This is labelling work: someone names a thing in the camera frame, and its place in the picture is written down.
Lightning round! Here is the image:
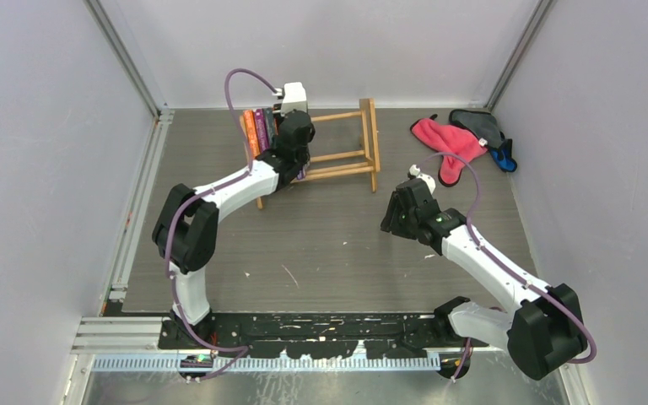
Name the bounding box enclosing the floral Alcott book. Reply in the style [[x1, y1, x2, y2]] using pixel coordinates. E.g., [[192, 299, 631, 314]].
[[263, 107, 277, 146]]

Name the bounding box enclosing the purple book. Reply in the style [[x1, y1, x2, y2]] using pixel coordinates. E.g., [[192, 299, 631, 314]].
[[254, 109, 270, 153], [296, 165, 308, 181]]

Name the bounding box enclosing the orange treehouse book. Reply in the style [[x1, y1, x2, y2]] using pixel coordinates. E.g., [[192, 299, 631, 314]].
[[242, 110, 260, 159]]

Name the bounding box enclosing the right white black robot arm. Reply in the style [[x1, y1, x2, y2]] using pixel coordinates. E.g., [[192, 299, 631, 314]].
[[381, 175, 595, 381]]

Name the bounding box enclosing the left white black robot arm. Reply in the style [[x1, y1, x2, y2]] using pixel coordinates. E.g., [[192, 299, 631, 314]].
[[152, 110, 316, 348]]

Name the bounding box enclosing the wooden book rack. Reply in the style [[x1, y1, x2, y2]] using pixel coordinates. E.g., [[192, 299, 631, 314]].
[[237, 98, 381, 192]]

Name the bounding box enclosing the pink cloth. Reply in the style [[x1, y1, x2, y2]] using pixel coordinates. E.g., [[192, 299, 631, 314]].
[[410, 115, 486, 186]]

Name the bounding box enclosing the blue cloth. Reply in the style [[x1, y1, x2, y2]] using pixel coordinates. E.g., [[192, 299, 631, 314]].
[[489, 139, 518, 173]]

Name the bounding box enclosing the grey cloth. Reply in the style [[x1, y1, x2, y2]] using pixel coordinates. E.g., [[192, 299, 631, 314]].
[[448, 109, 507, 149]]

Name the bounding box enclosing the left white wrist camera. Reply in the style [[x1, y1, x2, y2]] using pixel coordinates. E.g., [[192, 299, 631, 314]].
[[273, 82, 309, 116]]

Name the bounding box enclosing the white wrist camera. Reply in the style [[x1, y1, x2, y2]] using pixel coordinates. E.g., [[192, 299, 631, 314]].
[[408, 165, 436, 194], [273, 82, 309, 116]]

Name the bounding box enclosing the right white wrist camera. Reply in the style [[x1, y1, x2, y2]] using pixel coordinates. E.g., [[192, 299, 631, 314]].
[[408, 165, 436, 194]]

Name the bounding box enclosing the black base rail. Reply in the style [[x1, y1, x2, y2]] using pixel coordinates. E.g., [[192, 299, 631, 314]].
[[159, 311, 471, 362]]

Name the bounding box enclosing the slotted cable duct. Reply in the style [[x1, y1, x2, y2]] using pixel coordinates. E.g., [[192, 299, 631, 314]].
[[92, 352, 440, 373]]

